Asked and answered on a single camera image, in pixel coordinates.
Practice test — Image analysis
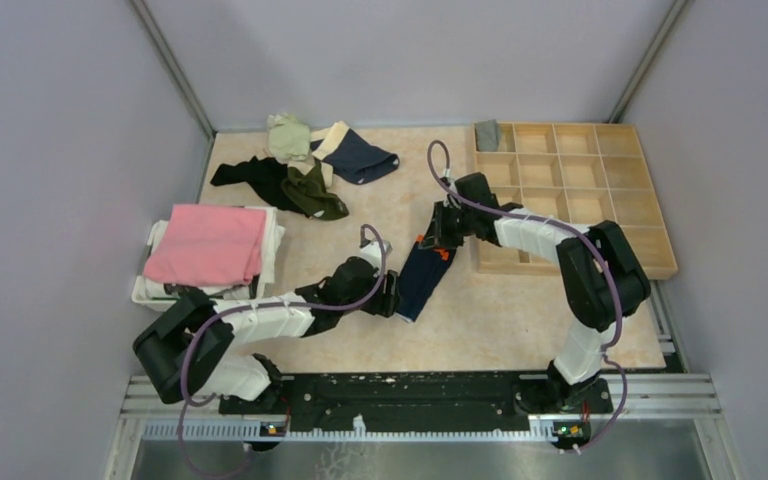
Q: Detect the navy underwear cream waistband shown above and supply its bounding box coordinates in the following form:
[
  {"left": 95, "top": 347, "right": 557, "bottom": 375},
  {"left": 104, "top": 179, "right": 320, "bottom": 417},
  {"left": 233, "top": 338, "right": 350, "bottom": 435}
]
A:
[{"left": 310, "top": 121, "right": 401, "bottom": 185}]

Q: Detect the navy orange underwear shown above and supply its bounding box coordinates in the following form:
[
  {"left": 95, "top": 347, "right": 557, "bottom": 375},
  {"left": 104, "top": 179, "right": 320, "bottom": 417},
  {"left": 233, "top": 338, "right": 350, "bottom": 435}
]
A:
[{"left": 395, "top": 235, "right": 457, "bottom": 323}]

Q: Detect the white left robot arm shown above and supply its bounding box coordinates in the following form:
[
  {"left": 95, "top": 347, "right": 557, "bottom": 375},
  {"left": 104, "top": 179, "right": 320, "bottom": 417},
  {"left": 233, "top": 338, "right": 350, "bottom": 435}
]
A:
[{"left": 132, "top": 256, "right": 400, "bottom": 414}]

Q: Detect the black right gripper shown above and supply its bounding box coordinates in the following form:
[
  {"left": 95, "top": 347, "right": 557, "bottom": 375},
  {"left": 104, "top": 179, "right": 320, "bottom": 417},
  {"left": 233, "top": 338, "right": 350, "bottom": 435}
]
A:
[{"left": 419, "top": 200, "right": 476, "bottom": 250}]

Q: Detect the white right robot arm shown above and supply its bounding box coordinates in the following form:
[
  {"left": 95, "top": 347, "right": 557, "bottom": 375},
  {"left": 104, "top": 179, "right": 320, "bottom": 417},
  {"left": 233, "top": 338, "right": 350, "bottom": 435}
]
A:
[{"left": 428, "top": 173, "right": 651, "bottom": 412}]

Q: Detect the grey underwear white waistband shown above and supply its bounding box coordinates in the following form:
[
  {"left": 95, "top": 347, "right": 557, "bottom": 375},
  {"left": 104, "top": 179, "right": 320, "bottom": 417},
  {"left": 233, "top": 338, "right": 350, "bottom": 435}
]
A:
[{"left": 474, "top": 119, "right": 501, "bottom": 152}]

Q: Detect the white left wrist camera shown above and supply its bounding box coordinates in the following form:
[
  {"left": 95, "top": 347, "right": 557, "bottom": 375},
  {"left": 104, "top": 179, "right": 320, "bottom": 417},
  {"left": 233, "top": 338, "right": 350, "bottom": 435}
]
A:
[{"left": 358, "top": 241, "right": 392, "bottom": 269}]

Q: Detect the white perforated plastic basket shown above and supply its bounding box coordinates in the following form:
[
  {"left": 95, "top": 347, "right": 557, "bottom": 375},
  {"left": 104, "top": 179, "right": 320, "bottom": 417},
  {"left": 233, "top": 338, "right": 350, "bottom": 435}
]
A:
[{"left": 131, "top": 221, "right": 273, "bottom": 314}]

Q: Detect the aluminium frame rail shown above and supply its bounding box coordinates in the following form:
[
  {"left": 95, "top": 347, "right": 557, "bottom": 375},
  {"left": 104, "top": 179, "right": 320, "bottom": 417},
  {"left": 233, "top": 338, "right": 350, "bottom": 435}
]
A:
[{"left": 104, "top": 371, "right": 746, "bottom": 479}]

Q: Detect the black underwear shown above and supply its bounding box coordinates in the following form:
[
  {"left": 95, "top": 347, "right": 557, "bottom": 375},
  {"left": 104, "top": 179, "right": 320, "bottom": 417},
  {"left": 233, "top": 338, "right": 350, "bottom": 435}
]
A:
[{"left": 210, "top": 156, "right": 305, "bottom": 215}]

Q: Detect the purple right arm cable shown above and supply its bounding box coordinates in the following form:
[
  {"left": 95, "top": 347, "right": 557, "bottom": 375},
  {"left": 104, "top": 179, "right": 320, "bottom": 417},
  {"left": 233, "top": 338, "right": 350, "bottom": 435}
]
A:
[{"left": 426, "top": 139, "right": 629, "bottom": 455}]

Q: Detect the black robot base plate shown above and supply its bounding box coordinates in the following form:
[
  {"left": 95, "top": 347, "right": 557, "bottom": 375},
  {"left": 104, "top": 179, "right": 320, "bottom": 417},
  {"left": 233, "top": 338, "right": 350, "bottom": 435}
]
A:
[{"left": 218, "top": 371, "right": 615, "bottom": 433}]

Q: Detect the light green underwear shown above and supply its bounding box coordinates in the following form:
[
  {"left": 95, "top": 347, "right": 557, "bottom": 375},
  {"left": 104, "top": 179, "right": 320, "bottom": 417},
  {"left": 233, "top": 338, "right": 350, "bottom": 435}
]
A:
[{"left": 267, "top": 113, "right": 311, "bottom": 161}]

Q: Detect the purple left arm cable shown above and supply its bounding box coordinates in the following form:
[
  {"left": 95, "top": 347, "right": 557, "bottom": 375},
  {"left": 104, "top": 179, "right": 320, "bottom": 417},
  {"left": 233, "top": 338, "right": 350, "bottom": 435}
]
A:
[{"left": 177, "top": 223, "right": 389, "bottom": 480}]

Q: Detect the white folded cloth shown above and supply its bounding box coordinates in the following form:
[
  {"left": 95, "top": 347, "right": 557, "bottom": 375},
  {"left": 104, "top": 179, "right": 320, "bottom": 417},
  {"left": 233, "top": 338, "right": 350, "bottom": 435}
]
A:
[{"left": 131, "top": 204, "right": 285, "bottom": 311}]

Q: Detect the wooden compartment tray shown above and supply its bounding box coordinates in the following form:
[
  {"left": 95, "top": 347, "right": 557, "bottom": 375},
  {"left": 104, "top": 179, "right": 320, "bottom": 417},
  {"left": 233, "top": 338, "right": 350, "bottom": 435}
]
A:
[{"left": 471, "top": 122, "right": 678, "bottom": 280}]

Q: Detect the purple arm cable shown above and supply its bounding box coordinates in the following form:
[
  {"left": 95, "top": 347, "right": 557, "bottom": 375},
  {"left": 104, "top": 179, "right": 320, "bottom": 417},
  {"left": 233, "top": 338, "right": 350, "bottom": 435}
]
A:
[
  {"left": 426, "top": 139, "right": 629, "bottom": 455},
  {"left": 177, "top": 223, "right": 389, "bottom": 480}
]

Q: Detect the pink folded cloth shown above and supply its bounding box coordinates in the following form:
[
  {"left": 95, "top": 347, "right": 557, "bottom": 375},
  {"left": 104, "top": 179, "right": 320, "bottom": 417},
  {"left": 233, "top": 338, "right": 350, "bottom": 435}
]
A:
[{"left": 143, "top": 204, "right": 267, "bottom": 287}]

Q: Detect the dark green underwear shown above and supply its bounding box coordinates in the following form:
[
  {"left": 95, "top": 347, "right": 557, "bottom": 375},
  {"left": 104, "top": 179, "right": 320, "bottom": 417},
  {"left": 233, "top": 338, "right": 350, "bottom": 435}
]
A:
[{"left": 281, "top": 162, "right": 350, "bottom": 221}]

